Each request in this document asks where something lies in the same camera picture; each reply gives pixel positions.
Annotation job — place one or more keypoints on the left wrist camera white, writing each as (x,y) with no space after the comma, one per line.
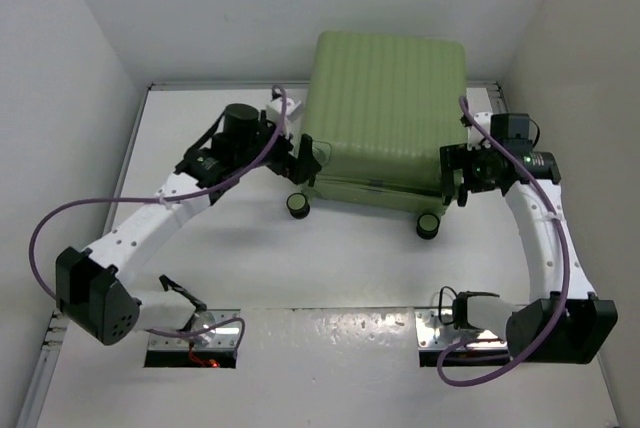
(292,109)

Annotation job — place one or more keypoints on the light green suitcase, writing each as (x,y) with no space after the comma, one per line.
(378,110)

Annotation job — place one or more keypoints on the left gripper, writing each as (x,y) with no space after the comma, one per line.
(288,165)

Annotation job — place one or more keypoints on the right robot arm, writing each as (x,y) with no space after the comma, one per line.
(565,322)

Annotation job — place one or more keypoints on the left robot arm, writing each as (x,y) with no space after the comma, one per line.
(94,285)

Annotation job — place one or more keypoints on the metal base plate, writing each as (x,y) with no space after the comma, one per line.
(221,334)
(435,332)

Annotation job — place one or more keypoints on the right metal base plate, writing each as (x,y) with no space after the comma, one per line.
(435,332)

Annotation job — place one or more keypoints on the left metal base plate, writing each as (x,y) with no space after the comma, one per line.
(221,334)

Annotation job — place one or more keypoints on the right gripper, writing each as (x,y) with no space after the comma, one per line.
(457,156)

